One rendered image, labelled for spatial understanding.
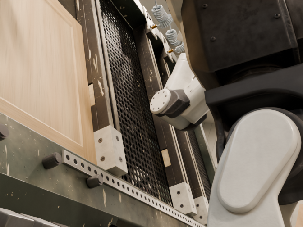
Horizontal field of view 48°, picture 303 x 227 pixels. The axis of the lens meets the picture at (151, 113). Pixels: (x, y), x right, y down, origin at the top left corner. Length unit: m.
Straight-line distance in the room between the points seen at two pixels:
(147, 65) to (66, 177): 1.13
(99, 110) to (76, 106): 0.08
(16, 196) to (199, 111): 0.51
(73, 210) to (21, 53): 0.37
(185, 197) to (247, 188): 0.95
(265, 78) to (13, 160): 0.42
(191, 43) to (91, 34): 0.65
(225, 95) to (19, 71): 0.46
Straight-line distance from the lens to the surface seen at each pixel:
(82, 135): 0.89
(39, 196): 0.64
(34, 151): 0.66
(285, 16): 0.54
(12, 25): 0.87
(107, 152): 0.90
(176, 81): 0.99
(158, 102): 0.94
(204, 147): 2.34
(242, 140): 0.46
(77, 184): 0.73
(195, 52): 0.56
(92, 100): 1.01
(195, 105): 0.90
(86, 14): 1.26
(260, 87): 0.52
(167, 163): 1.46
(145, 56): 1.79
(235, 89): 0.53
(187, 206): 1.37
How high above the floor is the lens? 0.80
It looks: 18 degrees up
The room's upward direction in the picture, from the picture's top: 19 degrees clockwise
